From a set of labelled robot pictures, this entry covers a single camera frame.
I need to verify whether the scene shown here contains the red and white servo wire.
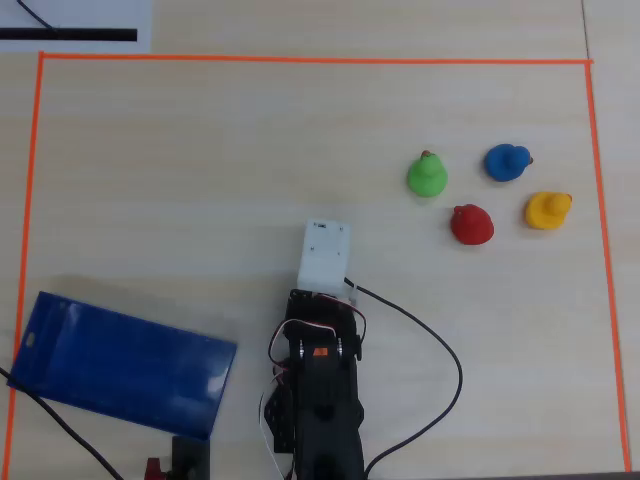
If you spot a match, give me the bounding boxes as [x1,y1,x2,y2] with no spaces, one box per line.
[268,293,368,374]

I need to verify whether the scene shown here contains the orange tape strip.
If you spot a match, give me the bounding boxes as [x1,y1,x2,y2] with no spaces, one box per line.
[38,50,594,67]
[0,51,47,480]
[583,60,633,473]

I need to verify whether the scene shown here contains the yellow rubber duck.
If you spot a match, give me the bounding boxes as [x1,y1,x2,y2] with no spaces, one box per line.
[524,191,574,231]

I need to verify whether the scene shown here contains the white camera box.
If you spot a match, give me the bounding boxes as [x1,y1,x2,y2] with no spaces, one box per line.
[296,217,360,307]

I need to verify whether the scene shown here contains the green rubber duck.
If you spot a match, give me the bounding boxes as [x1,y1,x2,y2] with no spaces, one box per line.
[406,149,449,199]

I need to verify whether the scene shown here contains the long black table cable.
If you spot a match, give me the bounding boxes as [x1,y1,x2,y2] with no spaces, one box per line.
[0,366,125,480]

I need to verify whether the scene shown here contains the white paper sheet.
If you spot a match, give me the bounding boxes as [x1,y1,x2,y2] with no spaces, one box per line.
[0,0,153,53]

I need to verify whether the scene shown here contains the thin black cable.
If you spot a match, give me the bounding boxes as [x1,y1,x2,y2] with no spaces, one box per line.
[16,0,57,32]

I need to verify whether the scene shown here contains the red rubber duck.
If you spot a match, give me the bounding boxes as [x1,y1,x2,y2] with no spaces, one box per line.
[450,203,496,247]

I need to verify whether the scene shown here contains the blue rubber duck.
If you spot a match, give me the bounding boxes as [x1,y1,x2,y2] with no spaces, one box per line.
[483,143,535,183]

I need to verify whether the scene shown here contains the black flat bar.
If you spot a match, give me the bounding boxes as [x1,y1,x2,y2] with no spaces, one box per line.
[0,28,139,43]

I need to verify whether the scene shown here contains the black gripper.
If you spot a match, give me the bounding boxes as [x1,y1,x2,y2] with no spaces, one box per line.
[284,288,366,351]

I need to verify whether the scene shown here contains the black camera cable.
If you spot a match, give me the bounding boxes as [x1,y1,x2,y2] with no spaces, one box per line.
[343,276,464,477]

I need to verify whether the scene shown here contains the red clamp handle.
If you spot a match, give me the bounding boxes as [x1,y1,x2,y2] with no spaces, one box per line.
[144,456,174,480]

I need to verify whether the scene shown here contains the blue plastic box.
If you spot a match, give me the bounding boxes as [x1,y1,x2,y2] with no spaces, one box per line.
[6,291,238,442]

